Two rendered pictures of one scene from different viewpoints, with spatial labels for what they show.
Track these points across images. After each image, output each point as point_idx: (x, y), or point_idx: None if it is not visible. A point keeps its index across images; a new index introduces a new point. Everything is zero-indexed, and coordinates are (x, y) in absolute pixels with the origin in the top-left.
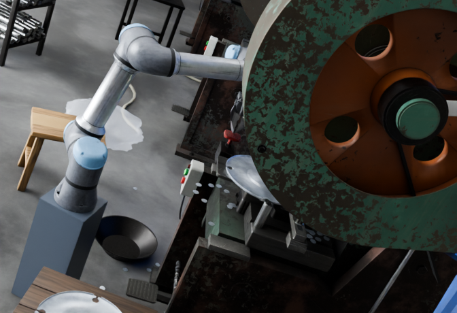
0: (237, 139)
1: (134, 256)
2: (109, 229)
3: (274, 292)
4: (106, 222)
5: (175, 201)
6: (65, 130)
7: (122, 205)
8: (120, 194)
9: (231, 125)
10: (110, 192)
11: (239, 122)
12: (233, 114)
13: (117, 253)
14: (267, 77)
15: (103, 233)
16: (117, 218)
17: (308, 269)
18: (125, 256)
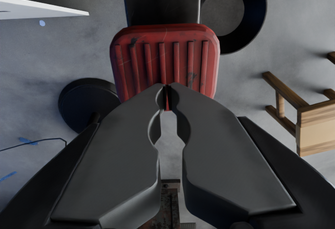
0: (133, 29)
1: (206, 6)
2: (239, 33)
3: None
4: (248, 37)
5: (171, 119)
6: None
7: (224, 85)
8: (227, 100)
9: (209, 97)
10: (237, 97)
11: (153, 144)
12: (278, 174)
13: (226, 0)
14: None
15: (247, 23)
16: (237, 48)
17: None
18: None
